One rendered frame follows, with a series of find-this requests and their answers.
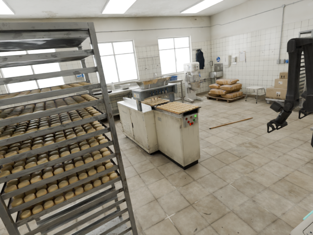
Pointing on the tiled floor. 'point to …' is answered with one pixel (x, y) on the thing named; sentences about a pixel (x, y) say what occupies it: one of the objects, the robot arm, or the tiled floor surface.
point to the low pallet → (226, 98)
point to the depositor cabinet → (139, 126)
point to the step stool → (256, 92)
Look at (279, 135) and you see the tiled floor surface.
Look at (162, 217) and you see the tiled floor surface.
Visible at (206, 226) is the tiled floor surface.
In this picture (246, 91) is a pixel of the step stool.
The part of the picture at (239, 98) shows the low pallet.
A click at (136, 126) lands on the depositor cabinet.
